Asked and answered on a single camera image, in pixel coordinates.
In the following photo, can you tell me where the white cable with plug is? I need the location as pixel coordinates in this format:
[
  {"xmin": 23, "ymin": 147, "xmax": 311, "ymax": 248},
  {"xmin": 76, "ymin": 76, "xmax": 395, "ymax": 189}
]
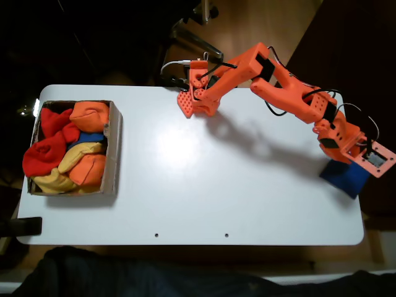
[{"xmin": 160, "ymin": 58, "xmax": 193, "ymax": 75}]

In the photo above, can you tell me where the orange bean bag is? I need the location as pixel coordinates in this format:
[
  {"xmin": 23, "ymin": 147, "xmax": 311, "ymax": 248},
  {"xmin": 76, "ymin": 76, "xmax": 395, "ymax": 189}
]
[
  {"xmin": 69, "ymin": 101, "xmax": 111, "ymax": 134},
  {"xmin": 67, "ymin": 153, "xmax": 108, "ymax": 186}
]

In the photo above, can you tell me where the large blue bean bag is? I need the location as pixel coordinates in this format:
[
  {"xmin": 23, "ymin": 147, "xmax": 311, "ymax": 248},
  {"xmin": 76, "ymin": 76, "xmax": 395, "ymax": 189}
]
[{"xmin": 319, "ymin": 159, "xmax": 371, "ymax": 199}]

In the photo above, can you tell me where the metal chair base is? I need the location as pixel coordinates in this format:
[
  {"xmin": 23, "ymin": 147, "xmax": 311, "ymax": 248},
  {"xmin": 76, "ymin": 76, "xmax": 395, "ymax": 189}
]
[{"xmin": 169, "ymin": 0, "xmax": 224, "ymax": 65}]

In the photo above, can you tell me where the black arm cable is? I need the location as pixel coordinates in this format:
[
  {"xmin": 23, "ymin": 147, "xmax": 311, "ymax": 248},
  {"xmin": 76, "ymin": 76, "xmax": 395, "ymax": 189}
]
[{"xmin": 197, "ymin": 46, "xmax": 382, "ymax": 157}]

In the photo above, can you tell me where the small blue bean bag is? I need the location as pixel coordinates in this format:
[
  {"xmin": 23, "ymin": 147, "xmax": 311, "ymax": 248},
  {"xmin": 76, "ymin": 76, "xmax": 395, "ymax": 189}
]
[{"xmin": 66, "ymin": 132, "xmax": 105, "ymax": 152}]

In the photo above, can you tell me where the orange gripper camera mount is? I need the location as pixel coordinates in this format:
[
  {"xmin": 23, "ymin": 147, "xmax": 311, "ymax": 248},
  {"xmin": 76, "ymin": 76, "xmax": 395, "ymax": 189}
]
[{"xmin": 340, "ymin": 140, "xmax": 396, "ymax": 179}]

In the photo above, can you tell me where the person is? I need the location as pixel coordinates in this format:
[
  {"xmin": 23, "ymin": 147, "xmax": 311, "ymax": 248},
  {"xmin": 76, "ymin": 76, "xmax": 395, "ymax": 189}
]
[{"xmin": 12, "ymin": 246, "xmax": 396, "ymax": 297}]

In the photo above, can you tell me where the red bean bag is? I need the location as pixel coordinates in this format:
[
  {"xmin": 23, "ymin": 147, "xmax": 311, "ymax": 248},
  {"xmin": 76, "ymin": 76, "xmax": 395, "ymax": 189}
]
[
  {"xmin": 22, "ymin": 136, "xmax": 69, "ymax": 178},
  {"xmin": 40, "ymin": 107, "xmax": 82, "ymax": 145}
]

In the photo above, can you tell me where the black table clamp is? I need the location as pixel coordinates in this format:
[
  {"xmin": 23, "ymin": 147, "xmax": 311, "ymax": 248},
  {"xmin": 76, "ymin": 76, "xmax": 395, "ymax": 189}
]
[{"xmin": 160, "ymin": 74, "xmax": 190, "ymax": 93}]

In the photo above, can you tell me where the cardboard box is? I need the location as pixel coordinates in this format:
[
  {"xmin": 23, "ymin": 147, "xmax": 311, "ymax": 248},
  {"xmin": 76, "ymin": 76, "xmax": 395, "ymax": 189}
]
[{"xmin": 27, "ymin": 99, "xmax": 124, "ymax": 196}]

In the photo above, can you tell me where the black rectangular block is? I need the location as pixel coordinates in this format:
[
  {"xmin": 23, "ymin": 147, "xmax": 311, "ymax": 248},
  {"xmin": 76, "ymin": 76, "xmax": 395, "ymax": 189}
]
[{"xmin": 0, "ymin": 216, "xmax": 43, "ymax": 238}]

